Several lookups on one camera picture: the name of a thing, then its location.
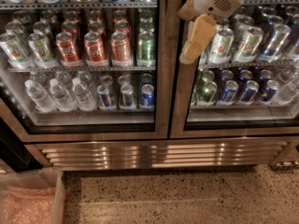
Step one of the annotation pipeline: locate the clear plastic storage bin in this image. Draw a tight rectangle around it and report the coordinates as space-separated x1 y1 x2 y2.
0 168 66 224

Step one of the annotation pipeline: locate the steel fridge bottom grille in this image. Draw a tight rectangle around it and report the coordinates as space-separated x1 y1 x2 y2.
26 136 298 171

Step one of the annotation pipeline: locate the front middle red cola can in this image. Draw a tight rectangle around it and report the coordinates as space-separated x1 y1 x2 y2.
84 32 108 67

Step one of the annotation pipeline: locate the left energy drink can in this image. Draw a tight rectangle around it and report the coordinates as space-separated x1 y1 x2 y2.
97 85 116 111

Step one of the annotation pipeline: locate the right fridge water bottle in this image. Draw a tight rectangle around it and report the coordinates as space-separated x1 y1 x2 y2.
274 77 299 105

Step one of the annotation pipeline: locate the pink bubble wrap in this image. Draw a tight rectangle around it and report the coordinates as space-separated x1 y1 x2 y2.
0 186 55 224

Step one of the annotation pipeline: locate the glass fridge door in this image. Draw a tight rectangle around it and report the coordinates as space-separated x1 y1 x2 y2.
170 0 299 139
0 0 177 143

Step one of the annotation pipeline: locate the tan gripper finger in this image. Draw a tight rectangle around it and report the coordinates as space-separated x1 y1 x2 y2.
178 0 196 21
179 14 216 64

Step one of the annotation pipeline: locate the blue energy drink can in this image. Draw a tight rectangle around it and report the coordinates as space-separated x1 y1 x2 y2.
140 84 154 109

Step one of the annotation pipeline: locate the front right red cola can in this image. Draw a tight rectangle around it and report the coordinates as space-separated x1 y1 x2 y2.
110 32 133 67

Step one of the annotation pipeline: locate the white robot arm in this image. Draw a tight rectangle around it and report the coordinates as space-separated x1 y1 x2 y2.
178 0 244 64

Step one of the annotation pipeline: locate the right fridge silver blue can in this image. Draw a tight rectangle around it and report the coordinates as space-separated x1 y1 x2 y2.
257 24 291 63

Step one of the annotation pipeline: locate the front green soda can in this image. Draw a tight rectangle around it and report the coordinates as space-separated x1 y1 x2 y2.
137 31 155 66

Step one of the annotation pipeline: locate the right fridge left 7up can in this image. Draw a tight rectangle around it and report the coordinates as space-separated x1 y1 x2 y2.
208 28 234 64

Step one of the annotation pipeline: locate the front left red cola can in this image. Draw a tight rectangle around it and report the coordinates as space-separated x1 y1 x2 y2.
56 32 82 68

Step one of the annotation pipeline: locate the middle energy drink can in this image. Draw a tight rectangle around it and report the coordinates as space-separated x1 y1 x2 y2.
120 84 135 110

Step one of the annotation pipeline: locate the left water bottle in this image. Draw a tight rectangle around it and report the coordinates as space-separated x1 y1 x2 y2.
24 79 57 113

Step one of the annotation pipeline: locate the red cola can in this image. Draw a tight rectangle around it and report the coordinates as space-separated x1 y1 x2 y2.
84 32 108 67
56 32 82 68
110 32 133 67

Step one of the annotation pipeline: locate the fridge 7up can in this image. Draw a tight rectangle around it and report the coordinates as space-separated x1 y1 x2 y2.
233 26 263 63
208 28 234 64

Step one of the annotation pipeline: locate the right fridge green can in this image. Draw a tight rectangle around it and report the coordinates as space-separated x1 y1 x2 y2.
196 80 218 106

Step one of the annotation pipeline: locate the front left 7up can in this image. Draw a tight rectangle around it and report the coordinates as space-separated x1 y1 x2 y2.
0 33 33 69

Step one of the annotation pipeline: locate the middle water bottle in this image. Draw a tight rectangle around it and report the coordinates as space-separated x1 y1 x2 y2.
50 78 77 112

